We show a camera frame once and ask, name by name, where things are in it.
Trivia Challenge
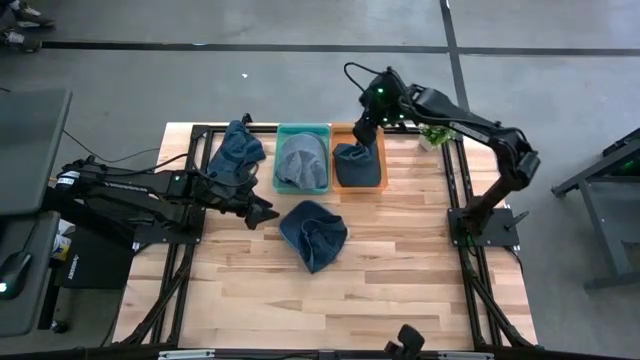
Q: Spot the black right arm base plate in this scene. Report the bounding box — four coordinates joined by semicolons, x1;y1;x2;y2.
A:
448;207;521;247

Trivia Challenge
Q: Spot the orange plastic bin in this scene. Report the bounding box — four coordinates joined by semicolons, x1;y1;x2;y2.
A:
329;122;389;195

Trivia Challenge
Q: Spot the small grey desk top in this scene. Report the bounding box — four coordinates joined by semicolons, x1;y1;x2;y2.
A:
0;209;61;337

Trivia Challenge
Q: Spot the black gadget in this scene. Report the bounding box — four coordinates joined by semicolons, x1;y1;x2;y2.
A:
383;323;426;360

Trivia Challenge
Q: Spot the black bar with silver brackets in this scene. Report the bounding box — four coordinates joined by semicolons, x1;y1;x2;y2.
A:
0;344;640;360

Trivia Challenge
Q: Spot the black floor cable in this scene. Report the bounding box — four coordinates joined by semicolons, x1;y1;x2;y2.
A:
62;129;162;166

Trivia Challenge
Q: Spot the dark teal cap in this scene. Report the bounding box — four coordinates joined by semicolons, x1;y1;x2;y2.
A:
332;141;383;188

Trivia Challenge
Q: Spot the black aluminium table frame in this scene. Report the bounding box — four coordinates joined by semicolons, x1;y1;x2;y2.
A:
117;122;539;351

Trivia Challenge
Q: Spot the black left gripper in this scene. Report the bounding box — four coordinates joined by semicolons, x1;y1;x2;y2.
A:
199;172;281;232

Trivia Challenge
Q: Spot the small green potted plant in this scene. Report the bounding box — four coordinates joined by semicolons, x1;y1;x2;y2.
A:
418;124;459;152

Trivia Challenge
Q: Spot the grey metal side table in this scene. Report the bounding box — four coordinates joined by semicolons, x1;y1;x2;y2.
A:
551;127;640;291

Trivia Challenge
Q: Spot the black computer mouse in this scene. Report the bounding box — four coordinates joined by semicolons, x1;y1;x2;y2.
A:
0;251;32;300

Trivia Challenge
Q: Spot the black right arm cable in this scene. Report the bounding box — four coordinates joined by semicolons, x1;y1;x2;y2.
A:
343;61;384;94

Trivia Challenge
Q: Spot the green plastic bin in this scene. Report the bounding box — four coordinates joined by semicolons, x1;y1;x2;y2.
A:
272;122;333;195

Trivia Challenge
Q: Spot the large grey desk top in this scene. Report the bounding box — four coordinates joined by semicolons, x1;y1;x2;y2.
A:
0;88;73;216

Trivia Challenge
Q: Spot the light grey hat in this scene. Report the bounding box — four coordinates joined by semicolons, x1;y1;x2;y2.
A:
274;132;329;191

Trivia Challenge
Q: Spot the blue denim hat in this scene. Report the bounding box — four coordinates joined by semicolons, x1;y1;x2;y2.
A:
207;119;267;187
278;199;349;275

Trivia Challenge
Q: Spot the person's shoe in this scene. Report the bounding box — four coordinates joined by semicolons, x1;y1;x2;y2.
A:
12;0;56;27
0;27;44;53

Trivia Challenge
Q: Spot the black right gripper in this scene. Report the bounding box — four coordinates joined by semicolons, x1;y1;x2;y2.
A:
352;68;409;150

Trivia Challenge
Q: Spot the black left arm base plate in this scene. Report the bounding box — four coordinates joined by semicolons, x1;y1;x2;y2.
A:
132;205;206;245

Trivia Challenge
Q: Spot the white packet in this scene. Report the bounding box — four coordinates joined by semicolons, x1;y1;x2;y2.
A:
49;219;74;261

